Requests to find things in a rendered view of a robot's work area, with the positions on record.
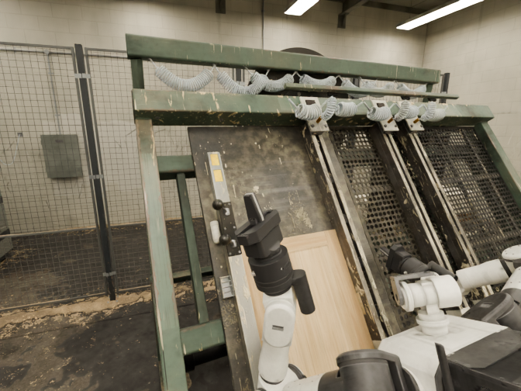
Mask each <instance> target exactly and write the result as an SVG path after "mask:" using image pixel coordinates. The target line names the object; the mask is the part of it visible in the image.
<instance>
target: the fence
mask: <svg viewBox="0 0 521 391"><path fill-rule="evenodd" d="M210 154H218V159H219V165H212V162H211V157H210ZM205 158H206V162H207V167H208V171H209V178H210V182H211V186H212V194H213V198H214V200H215V199H221V200H222V201H223V202H230V200H229V193H228V190H227V186H226V180H225V175H224V172H223V165H222V162H221V157H220V154H219V152H207V155H206V157H205ZM213 170H221V173H222V177H223V182H216V180H215V176H214V172H213ZM216 213H217V218H218V222H219V229H220V233H221V235H222V234H223V227H222V223H221V219H220V215H219V211H218V210H216ZM223 249H224V253H225V257H226V264H227V269H228V273H229V275H231V279H232V284H233V291H234V295H235V296H234V297H233V300H234V304H235V308H236V315H237V320H238V324H239V329H240V336H241V340H242V344H243V351H244V355H245V359H246V363H247V371H248V376H249V380H250V387H251V391H255V390H256V389H257V382H258V375H259V370H258V365H259V358H260V353H261V349H262V347H261V341H260V337H259V334H258V329H257V323H256V319H255V316H254V308H253V305H252V301H251V297H250V290H249V287H248V283H247V277H246V272H245V268H244V265H243V259H242V255H241V254H239V255H235V256H230V257H229V256H228V253H227V249H226V246H223Z"/></svg>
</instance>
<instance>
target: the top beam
mask: <svg viewBox="0 0 521 391"><path fill-rule="evenodd" d="M131 94H132V104H133V118H134V124H135V119H136V118H150V119H152V120H153V126H303V125H304V124H305V122H306V121H307V120H303V119H299V118H298V117H295V107H294V106H293V105H292V104H291V103H290V102H289V101H288V99H291V100H292V101H293V103H294V104H295V105H296V106H298V105H300V104H301V102H300V99H299V96H283V95H251V94H234V93H218V92H186V91H170V90H153V89H137V88H133V89H132V90H131ZM339 102H353V103H355V104H356V106H357V105H358V104H359V103H361V102H363V103H362V104H361V105H359V106H358V107H357V113H356V114H355V115H353V116H351V117H341V116H336V114H335V111H334V114H333V115H332V117H331V118H330V119H328V120H327V121H326V122H327V125H328V126H373V125H374V124H376V122H377V121H372V120H371V119H368V118H367V111H368V109H367V107H366V106H365V104H364V102H366V104H367V106H368V107H369V108H371V107H373V105H372V104H371V100H364V99H336V104H335V105H337V104H338V103H339ZM435 104H436V109H445V107H446V106H448V107H447V108H446V109H445V112H446V115H445V117H444V118H443V119H442V120H440V121H437V122H430V121H428V120H427V121H426V122H423V121H422V120H420V122H421V124H422V125H423V126H474V125H476V124H477V123H481V122H488V121H489V120H491V119H493V118H495V117H494V115H493V114H492V111H491V110H490V108H489V107H488V106H478V105H461V104H445V103H435Z"/></svg>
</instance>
